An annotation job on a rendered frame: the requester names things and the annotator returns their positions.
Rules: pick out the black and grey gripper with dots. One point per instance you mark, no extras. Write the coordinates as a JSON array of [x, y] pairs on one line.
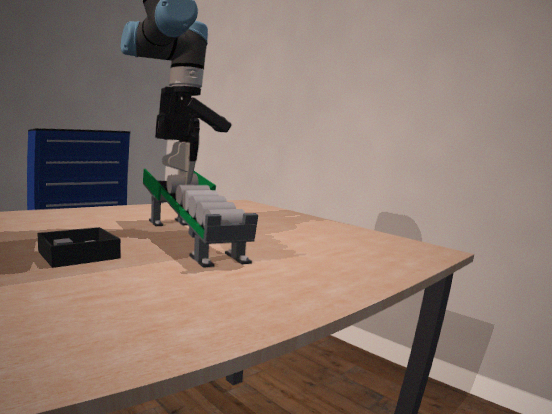
[[182, 128]]

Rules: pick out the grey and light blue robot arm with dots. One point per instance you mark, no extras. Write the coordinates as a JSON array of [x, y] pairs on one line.
[[166, 20]]

